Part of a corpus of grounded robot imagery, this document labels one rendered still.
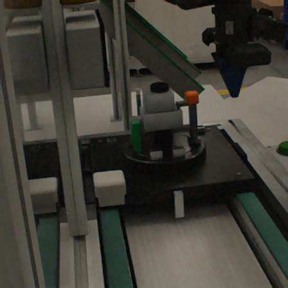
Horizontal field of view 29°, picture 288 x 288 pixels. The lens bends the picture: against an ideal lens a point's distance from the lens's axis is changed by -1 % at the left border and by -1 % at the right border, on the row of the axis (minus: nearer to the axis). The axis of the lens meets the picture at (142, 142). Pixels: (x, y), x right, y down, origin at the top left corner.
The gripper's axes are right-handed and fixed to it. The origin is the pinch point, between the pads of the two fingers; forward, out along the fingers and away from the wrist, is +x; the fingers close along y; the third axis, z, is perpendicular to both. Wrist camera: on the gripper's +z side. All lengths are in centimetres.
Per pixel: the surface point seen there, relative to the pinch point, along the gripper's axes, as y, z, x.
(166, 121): -2.1, -11.7, 5.6
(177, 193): -12.9, -12.4, 12.9
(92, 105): 66, -22, 23
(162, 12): 406, 54, 54
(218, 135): 6.5, -1.2, 12.5
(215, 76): 383, 93, 109
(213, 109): 52, 9, 24
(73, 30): -24.8, -24.7, -14.2
